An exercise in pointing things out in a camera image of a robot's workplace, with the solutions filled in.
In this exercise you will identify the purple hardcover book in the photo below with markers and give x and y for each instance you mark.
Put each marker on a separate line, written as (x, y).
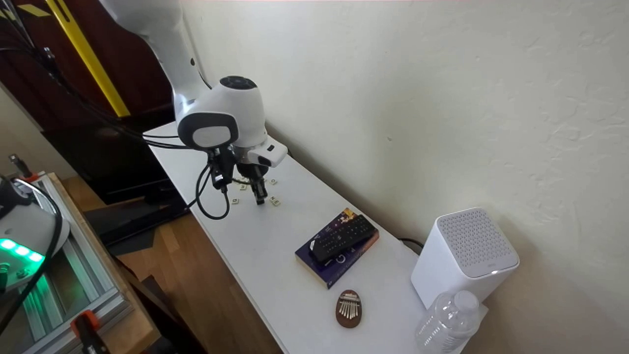
(347, 265)

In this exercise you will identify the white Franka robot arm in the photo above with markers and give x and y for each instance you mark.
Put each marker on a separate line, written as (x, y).
(223, 109)

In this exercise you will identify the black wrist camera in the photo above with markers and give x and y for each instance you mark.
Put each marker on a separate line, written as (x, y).
(221, 168)

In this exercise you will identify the short yellow tape strip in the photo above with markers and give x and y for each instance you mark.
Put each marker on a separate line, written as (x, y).
(36, 11)
(9, 15)

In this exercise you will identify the brown oval kalimba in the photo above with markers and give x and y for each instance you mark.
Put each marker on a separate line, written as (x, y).
(349, 312)

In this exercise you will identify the white box speaker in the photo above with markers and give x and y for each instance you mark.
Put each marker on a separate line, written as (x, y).
(459, 263)

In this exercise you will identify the black stand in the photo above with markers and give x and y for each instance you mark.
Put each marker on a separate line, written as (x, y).
(99, 164)

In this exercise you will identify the small wooden letter tile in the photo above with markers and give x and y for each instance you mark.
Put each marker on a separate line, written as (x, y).
(243, 188)
(237, 200)
(276, 202)

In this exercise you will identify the orange and black clamp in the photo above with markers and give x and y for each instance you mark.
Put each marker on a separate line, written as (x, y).
(89, 326)

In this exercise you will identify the black remote control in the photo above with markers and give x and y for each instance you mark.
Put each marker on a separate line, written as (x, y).
(341, 239)

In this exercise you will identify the long yellow bar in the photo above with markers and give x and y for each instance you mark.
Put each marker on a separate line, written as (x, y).
(89, 60)

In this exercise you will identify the dark brown cabinet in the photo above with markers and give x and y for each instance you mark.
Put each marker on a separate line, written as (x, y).
(26, 66)

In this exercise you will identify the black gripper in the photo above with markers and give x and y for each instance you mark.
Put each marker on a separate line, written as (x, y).
(254, 164)

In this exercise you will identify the clear plastic water bottle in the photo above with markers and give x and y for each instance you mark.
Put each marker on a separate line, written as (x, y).
(449, 326)

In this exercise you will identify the white device with green light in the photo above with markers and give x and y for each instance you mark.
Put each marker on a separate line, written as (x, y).
(26, 229)

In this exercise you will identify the black low shelf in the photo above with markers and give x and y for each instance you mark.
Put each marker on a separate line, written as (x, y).
(131, 223)

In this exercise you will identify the aluminium extrusion frame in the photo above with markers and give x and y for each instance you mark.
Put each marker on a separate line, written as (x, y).
(109, 306)

